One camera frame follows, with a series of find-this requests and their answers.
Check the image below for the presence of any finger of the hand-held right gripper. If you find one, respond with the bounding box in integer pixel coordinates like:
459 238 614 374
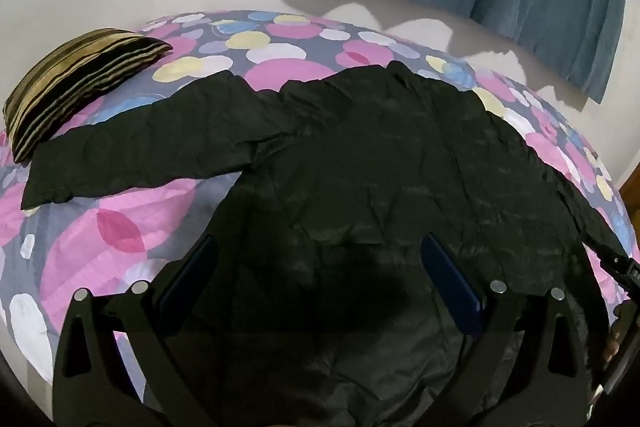
597 249 640 297

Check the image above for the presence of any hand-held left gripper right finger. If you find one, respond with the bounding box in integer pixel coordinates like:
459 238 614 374
420 232 597 427

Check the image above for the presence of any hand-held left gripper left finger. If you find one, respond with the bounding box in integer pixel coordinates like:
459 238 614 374
52 234 221 427

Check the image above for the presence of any black jacket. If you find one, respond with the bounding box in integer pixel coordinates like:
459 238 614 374
21 61 632 427

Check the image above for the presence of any person's right hand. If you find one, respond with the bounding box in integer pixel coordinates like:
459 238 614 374
601 304 627 365

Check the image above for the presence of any brown wooden furniture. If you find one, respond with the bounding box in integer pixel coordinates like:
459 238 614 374
619 167 640 258

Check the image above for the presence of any circle-patterned bed sheet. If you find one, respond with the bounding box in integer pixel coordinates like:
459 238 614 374
0 10 640 388

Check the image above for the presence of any striped black and gold pillow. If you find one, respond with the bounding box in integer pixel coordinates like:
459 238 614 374
2 28 173 164

